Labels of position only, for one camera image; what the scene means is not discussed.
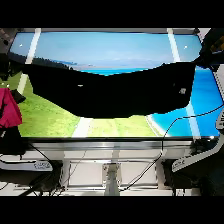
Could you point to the red garment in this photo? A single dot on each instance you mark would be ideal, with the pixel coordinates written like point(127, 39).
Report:
point(10, 110)

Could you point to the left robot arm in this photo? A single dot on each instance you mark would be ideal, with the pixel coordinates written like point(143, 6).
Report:
point(26, 165)

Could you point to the silver frame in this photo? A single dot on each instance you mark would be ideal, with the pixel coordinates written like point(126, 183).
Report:
point(113, 145)

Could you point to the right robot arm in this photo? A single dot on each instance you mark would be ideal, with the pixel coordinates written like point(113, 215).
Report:
point(196, 156)

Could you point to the black garment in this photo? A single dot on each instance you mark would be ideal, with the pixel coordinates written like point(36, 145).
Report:
point(110, 93)

